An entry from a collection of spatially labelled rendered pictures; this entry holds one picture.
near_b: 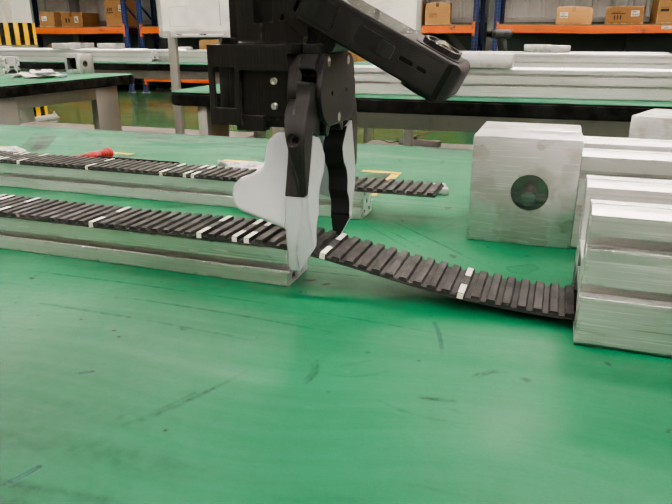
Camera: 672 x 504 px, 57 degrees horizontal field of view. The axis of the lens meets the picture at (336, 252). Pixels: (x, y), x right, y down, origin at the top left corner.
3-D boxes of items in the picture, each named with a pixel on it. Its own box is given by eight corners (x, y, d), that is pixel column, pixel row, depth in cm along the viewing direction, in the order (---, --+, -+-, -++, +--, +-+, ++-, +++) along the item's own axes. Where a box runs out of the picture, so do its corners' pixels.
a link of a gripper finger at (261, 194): (237, 263, 45) (251, 134, 45) (314, 272, 43) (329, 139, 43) (215, 262, 42) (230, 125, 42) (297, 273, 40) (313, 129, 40)
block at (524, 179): (462, 247, 55) (470, 139, 52) (479, 211, 66) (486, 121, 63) (570, 258, 52) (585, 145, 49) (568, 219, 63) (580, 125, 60)
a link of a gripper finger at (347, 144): (296, 209, 54) (279, 112, 49) (361, 215, 52) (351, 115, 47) (283, 230, 52) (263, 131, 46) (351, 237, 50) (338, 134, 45)
